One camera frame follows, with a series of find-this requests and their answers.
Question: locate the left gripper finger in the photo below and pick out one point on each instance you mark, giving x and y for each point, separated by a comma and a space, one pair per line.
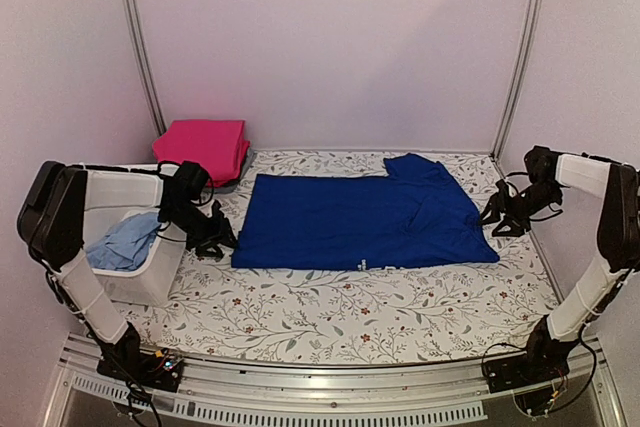
209, 250
222, 230

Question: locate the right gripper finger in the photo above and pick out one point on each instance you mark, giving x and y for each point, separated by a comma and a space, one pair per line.
507, 226
497, 205

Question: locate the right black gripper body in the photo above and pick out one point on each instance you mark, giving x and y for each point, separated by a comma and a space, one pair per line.
535, 199

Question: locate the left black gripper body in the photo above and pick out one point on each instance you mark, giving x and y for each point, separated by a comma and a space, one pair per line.
198, 227

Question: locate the blue t-shirt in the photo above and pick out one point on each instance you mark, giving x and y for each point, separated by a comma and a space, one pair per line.
415, 216

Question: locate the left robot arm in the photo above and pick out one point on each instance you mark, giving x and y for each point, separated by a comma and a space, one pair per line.
75, 285

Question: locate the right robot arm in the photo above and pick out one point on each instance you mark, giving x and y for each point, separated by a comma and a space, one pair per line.
616, 253

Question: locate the white plastic laundry bin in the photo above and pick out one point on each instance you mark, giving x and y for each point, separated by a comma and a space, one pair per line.
85, 203

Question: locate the light blue garment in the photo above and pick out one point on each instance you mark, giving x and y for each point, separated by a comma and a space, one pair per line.
126, 245

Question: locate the folded grey garment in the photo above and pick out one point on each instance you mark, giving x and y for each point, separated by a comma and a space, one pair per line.
231, 185

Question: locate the folded pink garment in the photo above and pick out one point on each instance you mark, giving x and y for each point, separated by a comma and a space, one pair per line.
218, 146

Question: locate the floral table cloth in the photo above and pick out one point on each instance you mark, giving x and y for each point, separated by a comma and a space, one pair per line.
356, 318

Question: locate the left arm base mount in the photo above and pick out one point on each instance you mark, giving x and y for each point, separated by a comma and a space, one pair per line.
161, 370

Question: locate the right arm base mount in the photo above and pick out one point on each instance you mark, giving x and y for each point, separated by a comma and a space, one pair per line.
515, 370

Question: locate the aluminium front rail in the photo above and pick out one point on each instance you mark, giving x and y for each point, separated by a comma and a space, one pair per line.
226, 392

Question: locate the right aluminium frame post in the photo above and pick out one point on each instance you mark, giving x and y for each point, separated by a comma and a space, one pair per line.
525, 46

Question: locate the aluminium frame post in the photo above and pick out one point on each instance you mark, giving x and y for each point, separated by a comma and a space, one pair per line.
525, 46
143, 64

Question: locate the left aluminium frame post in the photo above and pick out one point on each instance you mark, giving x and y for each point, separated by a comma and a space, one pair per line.
143, 64

